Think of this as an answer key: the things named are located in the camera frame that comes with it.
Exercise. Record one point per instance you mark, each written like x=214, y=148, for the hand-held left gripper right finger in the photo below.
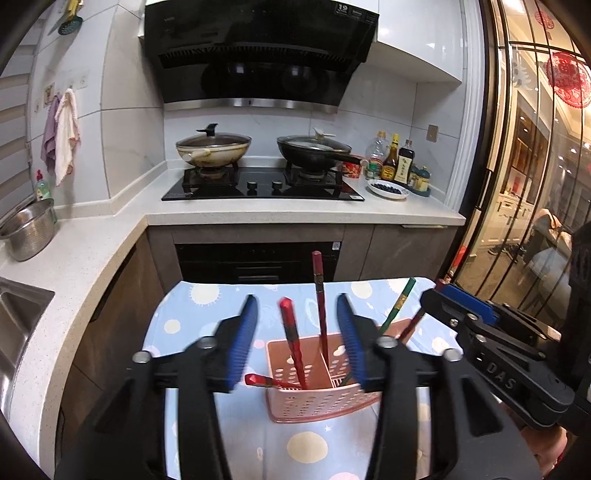
x=353, y=350

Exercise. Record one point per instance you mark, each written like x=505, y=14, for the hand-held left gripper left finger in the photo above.
x=242, y=346

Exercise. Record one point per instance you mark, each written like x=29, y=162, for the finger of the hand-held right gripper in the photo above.
x=443, y=309
x=466, y=300

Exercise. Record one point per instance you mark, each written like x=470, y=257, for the maroon chopstick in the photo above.
x=413, y=325

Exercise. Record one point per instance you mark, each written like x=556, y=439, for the red chopstick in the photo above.
x=291, y=332
x=258, y=380
x=319, y=295

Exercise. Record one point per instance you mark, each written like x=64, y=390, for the green chopstick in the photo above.
x=398, y=302

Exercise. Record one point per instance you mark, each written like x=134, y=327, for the pink perforated utensil holder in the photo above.
x=304, y=406

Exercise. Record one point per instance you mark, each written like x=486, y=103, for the person's right hand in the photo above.
x=547, y=452

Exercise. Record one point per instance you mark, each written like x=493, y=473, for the kitchen base cabinet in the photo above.
x=397, y=251

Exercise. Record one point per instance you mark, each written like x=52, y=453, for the built-in black oven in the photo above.
x=258, y=261

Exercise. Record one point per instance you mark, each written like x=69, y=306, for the blue dotted tablecloth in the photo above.
x=295, y=447

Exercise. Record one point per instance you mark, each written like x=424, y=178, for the condiment jar set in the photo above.
x=420, y=182

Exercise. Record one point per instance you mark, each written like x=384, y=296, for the white plate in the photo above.
x=388, y=189

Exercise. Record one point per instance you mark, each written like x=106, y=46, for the dark soy sauce bottle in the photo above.
x=405, y=168

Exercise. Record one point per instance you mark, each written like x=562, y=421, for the glass sliding door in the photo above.
x=521, y=161

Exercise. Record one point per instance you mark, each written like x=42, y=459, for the brown sauce bottle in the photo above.
x=390, y=166

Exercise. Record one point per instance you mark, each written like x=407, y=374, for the black gas stove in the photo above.
x=263, y=187

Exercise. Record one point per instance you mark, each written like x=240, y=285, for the red instant noodle cup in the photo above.
x=352, y=169

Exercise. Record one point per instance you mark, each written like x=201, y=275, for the clear plastic oil bottle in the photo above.
x=376, y=154

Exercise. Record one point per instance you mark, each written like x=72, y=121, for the beige wok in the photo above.
x=212, y=157

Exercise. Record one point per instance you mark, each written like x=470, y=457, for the black wok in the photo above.
x=314, y=161

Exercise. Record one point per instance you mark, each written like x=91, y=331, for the glass lid black knob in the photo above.
x=212, y=138

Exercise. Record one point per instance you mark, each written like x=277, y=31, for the glass lid white knob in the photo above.
x=314, y=143

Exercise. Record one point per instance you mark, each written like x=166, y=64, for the kitchen sink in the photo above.
x=18, y=332

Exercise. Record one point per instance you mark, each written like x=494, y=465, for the red paper cutting decoration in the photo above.
x=570, y=81

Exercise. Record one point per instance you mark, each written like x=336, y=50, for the stainless steel pot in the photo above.
x=27, y=230

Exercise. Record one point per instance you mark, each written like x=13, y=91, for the green dish soap bottle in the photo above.
x=43, y=189

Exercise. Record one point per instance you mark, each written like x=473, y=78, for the white hanging towel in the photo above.
x=67, y=138

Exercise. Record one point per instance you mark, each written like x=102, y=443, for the purple hanging towel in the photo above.
x=48, y=138

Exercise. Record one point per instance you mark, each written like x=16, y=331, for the black range hood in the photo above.
x=258, y=55

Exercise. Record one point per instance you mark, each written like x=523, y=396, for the window blind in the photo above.
x=14, y=152

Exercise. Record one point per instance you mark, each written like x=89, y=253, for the green hanging spatula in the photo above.
x=69, y=21

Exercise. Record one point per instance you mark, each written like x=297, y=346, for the grey wall outlet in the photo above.
x=432, y=132

